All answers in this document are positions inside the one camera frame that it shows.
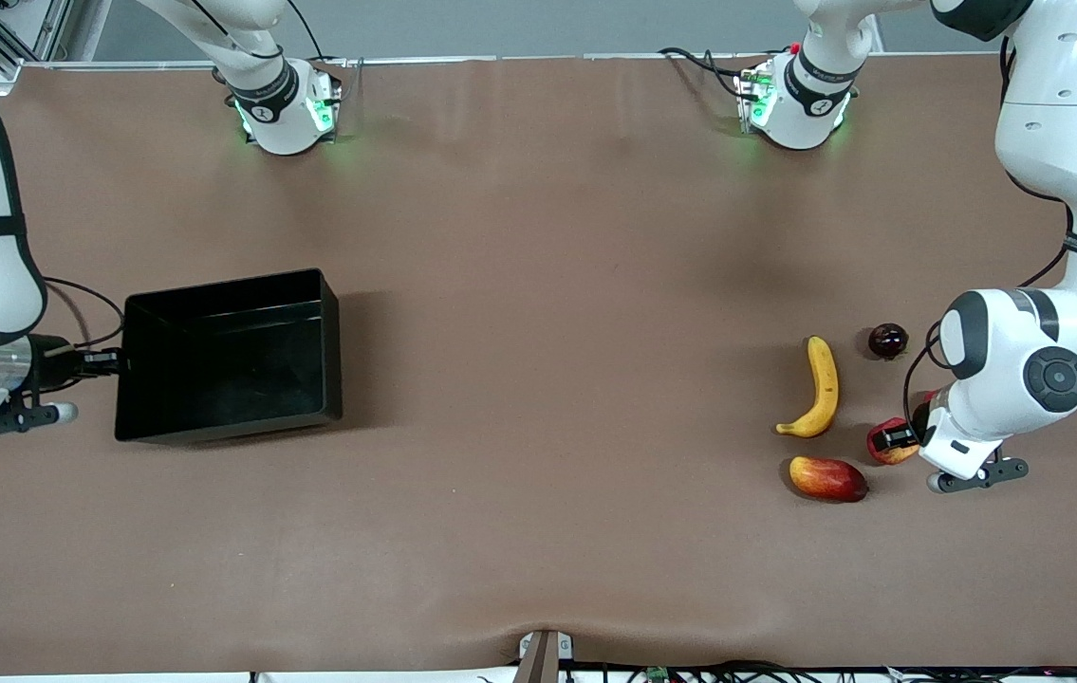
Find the black plastic box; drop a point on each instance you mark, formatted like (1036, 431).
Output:
(215, 379)

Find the metal table edge rail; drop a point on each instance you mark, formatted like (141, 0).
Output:
(547, 58)

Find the metal table edge bracket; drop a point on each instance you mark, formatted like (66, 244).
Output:
(546, 655)

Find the aluminium frame post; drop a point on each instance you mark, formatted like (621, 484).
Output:
(11, 43)

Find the red yellow striped apple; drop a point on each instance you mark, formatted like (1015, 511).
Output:
(891, 456)

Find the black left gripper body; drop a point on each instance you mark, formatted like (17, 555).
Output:
(920, 418)

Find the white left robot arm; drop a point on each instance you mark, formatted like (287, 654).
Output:
(1060, 114)

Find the small green circuit board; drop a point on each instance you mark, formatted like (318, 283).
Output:
(659, 674)

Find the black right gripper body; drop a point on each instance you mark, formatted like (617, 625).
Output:
(51, 361)

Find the dark purple mangosteen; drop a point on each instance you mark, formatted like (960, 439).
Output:
(887, 341)

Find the brown table cover mat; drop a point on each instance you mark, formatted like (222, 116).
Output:
(538, 237)

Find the red yellow mango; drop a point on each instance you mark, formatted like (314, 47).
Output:
(827, 479)

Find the yellow banana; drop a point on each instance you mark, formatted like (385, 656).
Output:
(823, 379)

